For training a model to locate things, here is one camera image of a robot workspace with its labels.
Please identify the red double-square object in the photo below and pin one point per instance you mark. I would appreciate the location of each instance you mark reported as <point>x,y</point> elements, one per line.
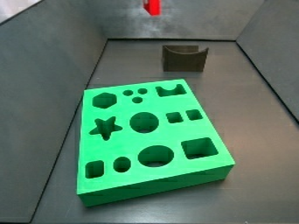
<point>153,7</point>

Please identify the green shape-sorting board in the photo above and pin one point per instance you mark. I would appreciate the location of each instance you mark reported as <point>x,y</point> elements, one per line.
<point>147,142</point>

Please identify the black curved stand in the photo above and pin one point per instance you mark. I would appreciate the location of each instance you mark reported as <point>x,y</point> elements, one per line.
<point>183,58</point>

